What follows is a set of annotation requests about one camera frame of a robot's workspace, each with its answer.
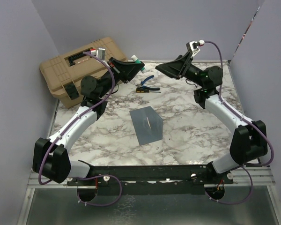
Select green white glue stick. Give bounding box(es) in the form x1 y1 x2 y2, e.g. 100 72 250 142
131 55 146 74

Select blue handled pliers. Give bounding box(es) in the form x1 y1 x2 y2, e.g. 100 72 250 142
136 75 154 87

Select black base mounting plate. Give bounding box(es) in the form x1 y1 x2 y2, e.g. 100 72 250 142
67 165 233 195

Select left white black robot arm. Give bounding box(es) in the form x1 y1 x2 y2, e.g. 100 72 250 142
32 58 145 185

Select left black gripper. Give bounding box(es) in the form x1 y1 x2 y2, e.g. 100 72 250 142
98 57 144 98

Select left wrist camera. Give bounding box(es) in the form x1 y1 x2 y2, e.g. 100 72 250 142
89 47 106 60

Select grey paper envelope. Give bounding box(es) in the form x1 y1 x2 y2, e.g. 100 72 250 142
130 106 163 145

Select aluminium frame rail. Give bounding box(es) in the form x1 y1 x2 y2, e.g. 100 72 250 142
28 168 276 189

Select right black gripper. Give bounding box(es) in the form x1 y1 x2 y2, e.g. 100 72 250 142
155 52 205 88

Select tan plastic toolbox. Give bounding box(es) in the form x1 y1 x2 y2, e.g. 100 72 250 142
39 37 127 108

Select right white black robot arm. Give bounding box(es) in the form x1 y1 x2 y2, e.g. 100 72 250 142
156 52 268 183

